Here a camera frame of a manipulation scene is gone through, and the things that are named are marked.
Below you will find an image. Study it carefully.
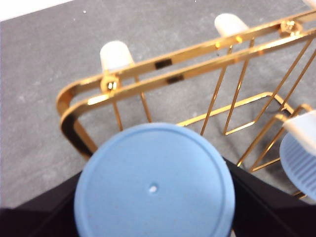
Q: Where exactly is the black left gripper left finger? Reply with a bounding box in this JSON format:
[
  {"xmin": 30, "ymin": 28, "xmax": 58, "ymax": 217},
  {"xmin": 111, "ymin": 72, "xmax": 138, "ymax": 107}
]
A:
[{"xmin": 0, "ymin": 171, "xmax": 82, "ymax": 237}]

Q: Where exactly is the blue ribbed cup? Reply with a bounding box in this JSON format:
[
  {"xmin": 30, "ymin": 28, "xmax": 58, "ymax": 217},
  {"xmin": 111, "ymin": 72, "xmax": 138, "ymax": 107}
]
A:
[
  {"xmin": 279, "ymin": 128, "xmax": 316, "ymax": 202},
  {"xmin": 74, "ymin": 122, "xmax": 236, "ymax": 237}
]

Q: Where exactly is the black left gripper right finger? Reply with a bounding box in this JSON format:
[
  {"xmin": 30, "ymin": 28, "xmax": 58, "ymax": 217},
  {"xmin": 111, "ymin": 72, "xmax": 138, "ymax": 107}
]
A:
[{"xmin": 224, "ymin": 158, "xmax": 316, "ymax": 237}]

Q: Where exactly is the gold wire cup rack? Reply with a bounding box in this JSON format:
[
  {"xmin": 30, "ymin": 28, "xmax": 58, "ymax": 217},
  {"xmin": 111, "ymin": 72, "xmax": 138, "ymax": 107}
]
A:
[{"xmin": 56, "ymin": 0, "xmax": 316, "ymax": 200}]

